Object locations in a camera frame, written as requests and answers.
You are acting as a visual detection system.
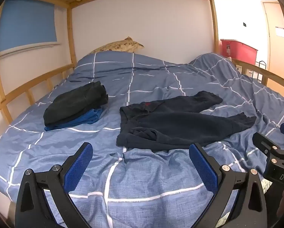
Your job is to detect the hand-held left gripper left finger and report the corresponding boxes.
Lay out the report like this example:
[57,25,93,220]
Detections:
[14,142,94,228]

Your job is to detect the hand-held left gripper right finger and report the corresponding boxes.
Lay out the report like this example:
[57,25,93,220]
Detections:
[189,143,268,228]

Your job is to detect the navy blue pants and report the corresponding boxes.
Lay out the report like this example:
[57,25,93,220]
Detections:
[116,91,257,150]

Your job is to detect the bright blue folded garment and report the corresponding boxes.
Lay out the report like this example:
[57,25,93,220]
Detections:
[44,107,104,131]

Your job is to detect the dark green folded garment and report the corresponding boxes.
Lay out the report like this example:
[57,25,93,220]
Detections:
[43,81,109,127]

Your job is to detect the black metal rack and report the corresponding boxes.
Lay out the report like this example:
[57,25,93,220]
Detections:
[251,61,267,84]

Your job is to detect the red storage bin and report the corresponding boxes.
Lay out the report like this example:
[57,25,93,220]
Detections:
[220,39,259,65]

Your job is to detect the cream door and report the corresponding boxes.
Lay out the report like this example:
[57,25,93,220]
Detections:
[261,0,284,91]

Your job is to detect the blue checkered duvet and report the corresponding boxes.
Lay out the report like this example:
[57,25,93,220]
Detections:
[0,52,284,228]

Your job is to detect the beige patterned pillow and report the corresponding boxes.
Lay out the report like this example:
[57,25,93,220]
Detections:
[89,36,145,54]

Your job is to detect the blue window blind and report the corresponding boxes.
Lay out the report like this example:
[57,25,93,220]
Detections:
[0,0,61,58]

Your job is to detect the wooden bunk bed frame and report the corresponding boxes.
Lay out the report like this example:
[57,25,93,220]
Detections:
[0,0,284,150]

